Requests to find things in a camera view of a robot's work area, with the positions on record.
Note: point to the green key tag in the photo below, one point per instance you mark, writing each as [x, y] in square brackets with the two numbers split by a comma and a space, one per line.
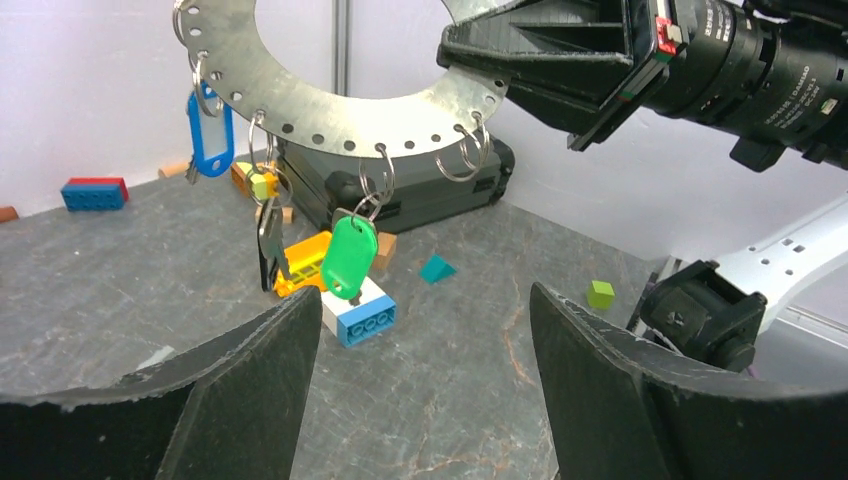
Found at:
[354, 244]

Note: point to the teal small block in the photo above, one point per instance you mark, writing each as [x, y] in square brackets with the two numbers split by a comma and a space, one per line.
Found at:
[436, 269]

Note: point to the white and blue brick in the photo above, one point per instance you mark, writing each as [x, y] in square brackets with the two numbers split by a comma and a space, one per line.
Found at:
[353, 324]

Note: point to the small brown block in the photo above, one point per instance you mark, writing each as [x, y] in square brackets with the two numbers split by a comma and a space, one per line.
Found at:
[8, 213]

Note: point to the lime green cube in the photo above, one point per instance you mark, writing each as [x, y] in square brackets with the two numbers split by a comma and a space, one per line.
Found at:
[600, 295]

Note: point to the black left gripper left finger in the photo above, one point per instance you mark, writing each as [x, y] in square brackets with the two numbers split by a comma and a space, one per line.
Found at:
[230, 408]

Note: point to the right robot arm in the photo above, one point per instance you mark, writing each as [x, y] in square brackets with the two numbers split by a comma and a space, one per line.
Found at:
[710, 130]

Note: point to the dark grey hard case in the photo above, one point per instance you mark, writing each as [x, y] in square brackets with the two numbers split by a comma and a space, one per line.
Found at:
[324, 182]

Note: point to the tan wooden block near case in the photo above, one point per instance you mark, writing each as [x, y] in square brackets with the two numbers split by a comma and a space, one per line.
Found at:
[285, 214]

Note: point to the blue key tag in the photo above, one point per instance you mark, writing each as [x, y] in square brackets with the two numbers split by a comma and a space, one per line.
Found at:
[212, 134]

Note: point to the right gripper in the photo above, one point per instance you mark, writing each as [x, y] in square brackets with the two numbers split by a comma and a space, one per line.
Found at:
[584, 67]

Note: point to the perforated metal ring plate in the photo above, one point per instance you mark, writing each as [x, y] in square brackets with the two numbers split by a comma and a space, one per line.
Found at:
[227, 53]

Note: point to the red and blue brick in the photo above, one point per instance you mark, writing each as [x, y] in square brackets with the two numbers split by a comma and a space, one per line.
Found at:
[95, 194]

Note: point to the light wooden block at wall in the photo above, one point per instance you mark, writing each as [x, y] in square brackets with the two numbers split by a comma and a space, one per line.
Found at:
[171, 170]

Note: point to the yellow window brick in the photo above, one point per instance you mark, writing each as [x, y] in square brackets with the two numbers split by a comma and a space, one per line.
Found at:
[305, 259]

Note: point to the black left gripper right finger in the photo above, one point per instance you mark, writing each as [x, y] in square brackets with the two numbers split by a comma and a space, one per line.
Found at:
[622, 407]

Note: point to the silver key with ring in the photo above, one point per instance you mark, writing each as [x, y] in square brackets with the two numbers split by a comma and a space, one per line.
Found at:
[269, 225]

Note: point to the orange green brown brick stack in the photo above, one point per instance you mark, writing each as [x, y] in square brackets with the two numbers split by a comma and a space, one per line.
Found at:
[247, 182]

